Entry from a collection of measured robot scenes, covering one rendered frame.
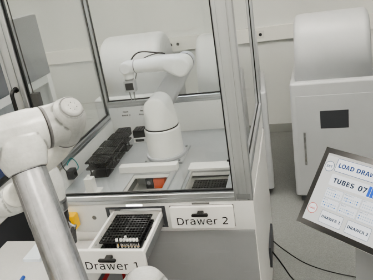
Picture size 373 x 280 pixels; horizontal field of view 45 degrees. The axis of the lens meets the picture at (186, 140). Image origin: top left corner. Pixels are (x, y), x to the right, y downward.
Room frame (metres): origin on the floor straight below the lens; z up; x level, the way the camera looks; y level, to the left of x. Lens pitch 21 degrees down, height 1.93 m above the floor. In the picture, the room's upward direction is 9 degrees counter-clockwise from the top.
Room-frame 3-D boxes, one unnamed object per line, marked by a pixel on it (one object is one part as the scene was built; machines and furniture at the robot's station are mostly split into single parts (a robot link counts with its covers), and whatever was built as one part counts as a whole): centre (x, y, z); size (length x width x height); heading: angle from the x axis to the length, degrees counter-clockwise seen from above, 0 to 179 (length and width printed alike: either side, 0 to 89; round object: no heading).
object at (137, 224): (1.74, 0.32, 0.87); 0.22 x 0.18 x 0.06; 165
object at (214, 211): (1.77, -0.01, 0.87); 0.29 x 0.02 x 0.11; 75
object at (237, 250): (2.31, 0.12, 0.40); 1.03 x 0.95 x 0.80; 75
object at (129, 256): (1.54, 0.37, 0.87); 0.29 x 0.02 x 0.11; 75
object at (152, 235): (1.75, 0.32, 0.86); 0.40 x 0.26 x 0.06; 165
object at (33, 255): (1.86, 0.78, 0.77); 0.13 x 0.09 x 0.02; 165
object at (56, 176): (1.70, 0.59, 1.19); 0.13 x 0.11 x 0.16; 123
